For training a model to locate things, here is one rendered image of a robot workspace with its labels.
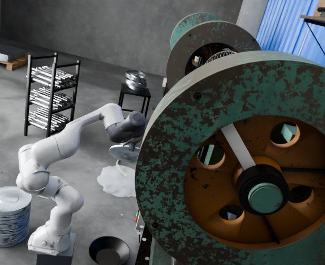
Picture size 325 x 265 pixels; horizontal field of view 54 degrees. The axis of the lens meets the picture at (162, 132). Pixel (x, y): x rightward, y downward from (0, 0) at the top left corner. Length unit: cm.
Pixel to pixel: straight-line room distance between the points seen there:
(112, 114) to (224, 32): 153
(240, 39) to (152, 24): 543
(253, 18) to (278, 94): 551
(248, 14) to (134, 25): 289
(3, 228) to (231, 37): 218
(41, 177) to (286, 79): 100
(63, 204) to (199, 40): 168
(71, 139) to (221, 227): 69
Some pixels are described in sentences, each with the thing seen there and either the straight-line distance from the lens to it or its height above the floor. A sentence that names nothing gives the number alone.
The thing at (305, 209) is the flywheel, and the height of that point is 125.
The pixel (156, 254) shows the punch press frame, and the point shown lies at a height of 64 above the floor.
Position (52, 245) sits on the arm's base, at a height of 49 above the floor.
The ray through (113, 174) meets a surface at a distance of 314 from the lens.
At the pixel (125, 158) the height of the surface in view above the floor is 89.
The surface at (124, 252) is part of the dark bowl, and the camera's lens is 256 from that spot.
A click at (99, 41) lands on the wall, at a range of 827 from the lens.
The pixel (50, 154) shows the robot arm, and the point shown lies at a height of 114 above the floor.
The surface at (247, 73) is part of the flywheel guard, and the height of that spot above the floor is 168.
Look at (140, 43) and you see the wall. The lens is 809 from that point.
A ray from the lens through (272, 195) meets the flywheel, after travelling 103.
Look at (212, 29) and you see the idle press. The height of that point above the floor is 167.
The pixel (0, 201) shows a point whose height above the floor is 31.
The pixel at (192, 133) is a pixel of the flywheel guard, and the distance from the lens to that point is 97.
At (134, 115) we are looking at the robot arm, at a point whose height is 133.
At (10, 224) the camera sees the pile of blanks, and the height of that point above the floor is 19.
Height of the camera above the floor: 182
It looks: 23 degrees down
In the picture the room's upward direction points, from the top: 14 degrees clockwise
